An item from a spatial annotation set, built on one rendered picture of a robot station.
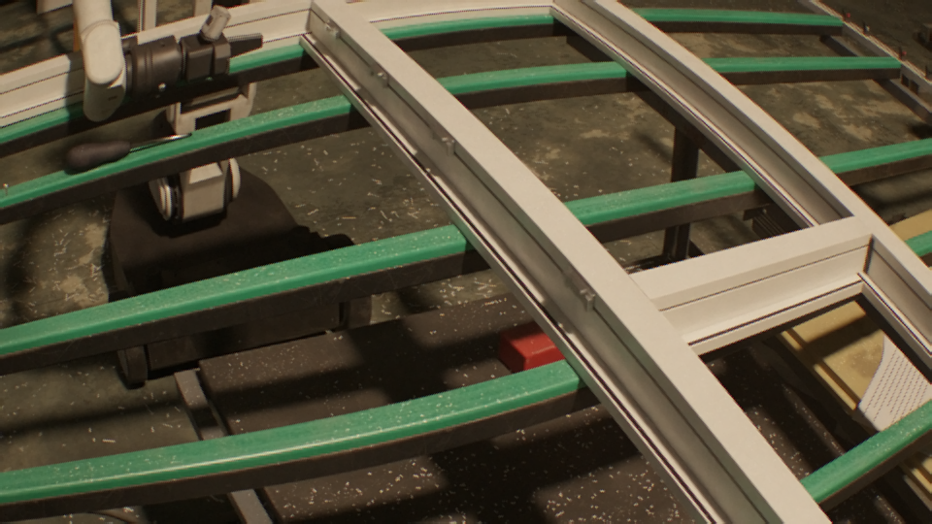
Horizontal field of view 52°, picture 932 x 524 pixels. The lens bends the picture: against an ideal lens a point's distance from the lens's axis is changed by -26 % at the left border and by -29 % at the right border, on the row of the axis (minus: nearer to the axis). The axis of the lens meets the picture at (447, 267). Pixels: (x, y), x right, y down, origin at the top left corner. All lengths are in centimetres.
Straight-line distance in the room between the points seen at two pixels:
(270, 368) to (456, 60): 240
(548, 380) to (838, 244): 40
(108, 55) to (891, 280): 110
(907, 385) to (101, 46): 129
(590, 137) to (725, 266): 229
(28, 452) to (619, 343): 154
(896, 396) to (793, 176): 38
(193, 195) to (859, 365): 152
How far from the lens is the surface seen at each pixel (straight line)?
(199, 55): 157
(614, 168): 330
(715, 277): 115
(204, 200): 253
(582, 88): 171
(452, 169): 135
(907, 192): 374
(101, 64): 154
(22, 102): 171
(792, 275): 124
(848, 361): 162
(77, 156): 146
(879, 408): 154
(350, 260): 125
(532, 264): 121
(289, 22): 178
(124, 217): 274
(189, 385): 158
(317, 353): 158
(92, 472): 101
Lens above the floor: 155
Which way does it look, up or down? 33 degrees down
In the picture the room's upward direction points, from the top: 3 degrees clockwise
